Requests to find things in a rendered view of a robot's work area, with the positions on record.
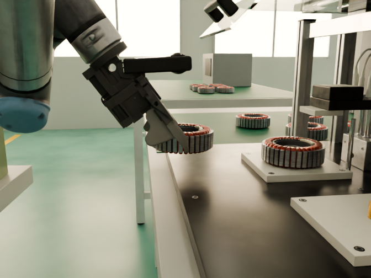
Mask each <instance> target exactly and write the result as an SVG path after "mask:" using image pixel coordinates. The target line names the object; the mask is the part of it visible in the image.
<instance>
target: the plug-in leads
mask: <svg viewBox="0 0 371 278"><path fill-rule="evenodd" d="M368 50H369V51H371V49H366V50H364V51H363V52H362V54H361V55H360V56H359V58H358V60H357V62H356V65H355V68H354V74H353V85H355V86H360V87H364V83H365V77H364V76H365V67H366V64H367V62H368V60H369V58H370V56H371V53H370V54H369V55H368V57H367V59H366V61H365V63H364V66H363V70H362V73H361V77H360V78H359V82H358V77H359V74H358V68H357V66H358V62H359V60H360V59H361V57H362V56H363V55H364V53H365V52H367V51H368ZM365 98H368V100H371V70H370V75H369V77H368V84H367V91H366V95H365Z"/></svg>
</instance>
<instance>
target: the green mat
mask: <svg viewBox="0 0 371 278"><path fill-rule="evenodd" d="M243 113H253V114H254V113H258V114H266V115H268V116H270V117H271V121H270V126H269V127H267V128H265V129H255V128H254V129H252V128H251V129H247V128H246V129H245V128H241V127H238V126H236V125H235V122H236V115H238V114H243ZM291 113H292V111H260V112H231V113H174V114H171V115H172V116H173V117H174V119H175V120H176V121H177V123H181V125H182V123H185V124H186V123H189V124H201V125H204V126H208V127H209V128H210V129H213V131H214V137H213V144H214V145H220V144H238V143H262V141H264V140H266V139H267V138H270V137H278V136H281V137H282V136H285V137H286V135H285V131H286V125H287V124H288V115H289V114H291ZM323 117H324V123H323V125H326V126H327V127H328V135H327V139H325V140H323V141H328V137H329V130H330V118H331V116H323ZM353 118H354V114H351V113H350V112H349V116H348V121H350V120H351V119H353Z"/></svg>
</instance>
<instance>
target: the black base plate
mask: <svg viewBox="0 0 371 278"><path fill-rule="evenodd" d="M320 142H321V143H322V144H324V145H325V146H326V148H325V158H327V159H329V160H330V161H332V162H334V163H336V164H338V165H340V166H342V167H344V168H346V162H345V161H343V160H341V154H342V143H341V142H339V143H333V142H332V141H320ZM261 148H262V143H238V144H220V145H213V147H212V148H211V149H209V150H207V151H204V152H201V153H196V154H194V153H192V154H189V153H188V154H184V153H182V154H179V153H177V154H174V153H166V158H167V162H168V165H169V169H170V172H171V176H172V179H173V183H174V187H175V189H176V193H177V196H178V201H179V204H180V207H181V210H182V214H183V218H184V221H185V225H186V228H187V232H188V235H189V239H190V243H191V245H192V249H193V253H194V257H195V261H196V263H197V267H198V270H199V274H200V278H371V265H370V266H353V265H352V264H351V263H350V262H349V261H348V260H347V259H346V258H345V257H343V256H342V255H341V254H340V253H339V252H338V251H337V250H336V249H335V248H334V247H333V246H332V245H331V244H330V243H329V242H328V241H327V240H326V239H325V238H324V237H323V236H322V235H321V234H320V233H319V232H318V231H317V230H316V229H315V228H314V227H312V226H311V225H310V224H309V223H308V222H307V221H306V220H305V219H304V218H303V217H302V216H301V215H300V214H299V213H298V212H296V211H295V210H294V209H293V208H292V207H291V205H290V200H291V197H311V196H332V195H353V194H371V170H366V171H363V170H361V169H359V168H357V167H355V166H353V165H351V172H353V176H352V179H335V180H311V181H286V182H273V183H267V182H265V181H264V180H263V179H262V178H261V177H260V176H259V175H258V174H257V173H256V172H255V171H254V170H253V169H252V168H251V167H250V166H249V165H248V164H247V163H246V162H245V161H244V160H243V159H242V158H241V153H242V152H261Z"/></svg>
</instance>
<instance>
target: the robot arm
mask: <svg viewBox="0 0 371 278"><path fill-rule="evenodd" d="M121 39H122V36H121V35H120V34H119V32H118V31H117V30H116V28H115V27H114V25H113V24H112V23H111V21H110V20H109V19H108V18H107V16H106V15H105V14H104V12H103V11H102V9H101V8H100V6H99V5H98V4H97V2H96V1H95V0H0V127H2V128H4V129H6V130H8V131H11V132H16V133H32V132H37V131H39V130H41V129H42V128H43V127H44V126H45V125H46V123H47V119H48V115H49V112H50V95H51V84H52V72H53V65H54V53H55V50H56V48H57V47H58V46H59V45H60V44H61V43H62V42H64V41H65V40H67V41H68V42H69V43H70V44H71V45H72V47H73V48H74V49H75V51H76V52H77V53H78V54H79V56H80V57H81V59H82V60H83V61H84V62H85V64H89V63H90V65H89V66H90V68H89V69H87V70H86V71H84V72H83V73H82V74H83V76H84V77H85V79H86V80H89V81H90V82H91V84H92V85H93V86H94V87H95V89H96V90H97V91H98V93H99V94H100V95H101V96H102V97H101V101H102V103H103V105H104V106H105V107H107V108H108V110H109V111H110V112H111V114H112V115H113V116H114V117H115V118H116V120H117V121H118V123H119V124H120V125H121V126H122V127H123V128H125V127H128V126H129V125H131V124H132V123H136V122H137V121H138V120H140V119H141V118H142V117H144V116H143V114H144V113H146V120H147V121H146V123H145V124H144V130H145V131H146V132H148V133H147V134H146V136H145V142H146V144H147V145H149V146H151V147H153V146H157V145H159V144H162V143H164V142H167V141H170V140H172V139H175V138H176V140H177V141H178V142H179V144H180V145H181V146H182V147H183V149H184V150H185V151H186V152H188V151H189V144H188V138H187V137H186V135H185V134H184V132H183V131H182V130H181V128H180V127H179V126H178V123H177V121H176V120H175V119H174V117H173V116H172V115H171V113H170V112H169V111H168V109H167V108H166V107H165V105H164V104H163V102H161V99H162V98H161V97H160V95H159V94H158V93H157V91H156V90H155V88H154V87H153V86H152V84H151V83H150V82H149V80H148V79H147V77H146V76H145V73H157V72H172V73H174V74H182V73H184V72H186V71H190V70H191V69H192V58H191V57H190V56H186V55H185V54H183V53H180V52H176V53H173V54H172V55H171V56H163V57H140V58H125V59H123V62H122V60H120V58H119V57H118V55H119V54H121V53H122V52H123V51H124V50H126V49H127V48H128V47H127V45H126V44H125V42H124V41H122V42H121ZM111 64H114V65H115V66H116V70H115V71H112V70H110V68H109V67H110V65H111ZM123 65H124V66H123ZM102 98H103V99H104V100H103V99H102Z"/></svg>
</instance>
